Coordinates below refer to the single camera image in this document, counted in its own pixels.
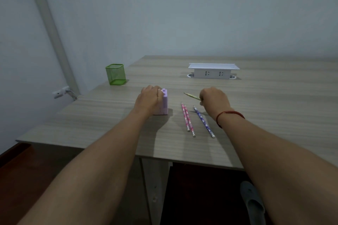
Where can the person's right hand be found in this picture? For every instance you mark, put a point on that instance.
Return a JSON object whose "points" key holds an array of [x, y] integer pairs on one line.
{"points": [[215, 102]]}

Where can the person's left hand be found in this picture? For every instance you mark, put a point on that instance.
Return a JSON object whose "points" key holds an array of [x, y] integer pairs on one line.
{"points": [[148, 99]]}

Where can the purple pencil sharpener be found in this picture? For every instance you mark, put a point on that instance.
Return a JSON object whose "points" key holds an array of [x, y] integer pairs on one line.
{"points": [[165, 103]]}

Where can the blue patterned pencil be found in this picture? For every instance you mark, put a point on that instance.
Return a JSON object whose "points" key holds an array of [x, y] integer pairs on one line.
{"points": [[203, 122]]}

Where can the green patterned pencil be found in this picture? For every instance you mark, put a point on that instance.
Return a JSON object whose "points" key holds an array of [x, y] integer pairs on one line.
{"points": [[192, 96]]}

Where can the pink floral pencil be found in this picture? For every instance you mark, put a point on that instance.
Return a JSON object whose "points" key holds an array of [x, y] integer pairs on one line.
{"points": [[185, 118], [190, 122]]}

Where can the green mesh pen holder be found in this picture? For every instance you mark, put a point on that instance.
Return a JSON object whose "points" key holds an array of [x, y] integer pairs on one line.
{"points": [[116, 75]]}

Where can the person's left forearm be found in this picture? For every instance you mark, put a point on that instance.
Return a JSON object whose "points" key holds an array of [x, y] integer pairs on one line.
{"points": [[87, 174]]}

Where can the person's right forearm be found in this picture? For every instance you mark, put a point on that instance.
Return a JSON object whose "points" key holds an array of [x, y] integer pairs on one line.
{"points": [[282, 172]]}

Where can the white desk socket box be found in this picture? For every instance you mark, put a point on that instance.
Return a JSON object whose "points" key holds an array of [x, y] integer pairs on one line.
{"points": [[214, 73]]}

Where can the wooden desk cabinet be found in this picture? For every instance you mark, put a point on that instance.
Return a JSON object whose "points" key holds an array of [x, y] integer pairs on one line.
{"points": [[153, 193]]}

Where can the grey slipper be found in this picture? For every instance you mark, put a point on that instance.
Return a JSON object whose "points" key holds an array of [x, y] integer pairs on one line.
{"points": [[252, 201]]}

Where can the white wall socket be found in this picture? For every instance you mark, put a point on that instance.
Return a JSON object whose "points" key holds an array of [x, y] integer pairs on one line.
{"points": [[60, 93]]}

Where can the white wall pipe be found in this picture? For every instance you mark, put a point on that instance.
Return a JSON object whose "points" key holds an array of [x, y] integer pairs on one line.
{"points": [[51, 29]]}

